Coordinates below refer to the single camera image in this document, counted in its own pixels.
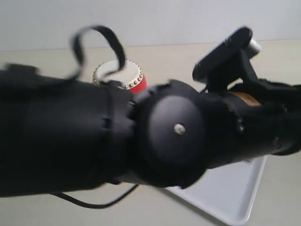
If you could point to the small red drum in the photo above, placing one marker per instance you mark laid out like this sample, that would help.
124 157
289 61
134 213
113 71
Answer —
131 77

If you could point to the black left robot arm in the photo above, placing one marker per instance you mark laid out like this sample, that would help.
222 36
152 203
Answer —
60 135

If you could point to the white plastic tray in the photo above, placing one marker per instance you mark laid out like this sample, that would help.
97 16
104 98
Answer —
226 193

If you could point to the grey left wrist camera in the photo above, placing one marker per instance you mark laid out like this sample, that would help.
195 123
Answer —
228 62

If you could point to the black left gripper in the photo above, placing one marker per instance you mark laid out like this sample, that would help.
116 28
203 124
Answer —
250 121

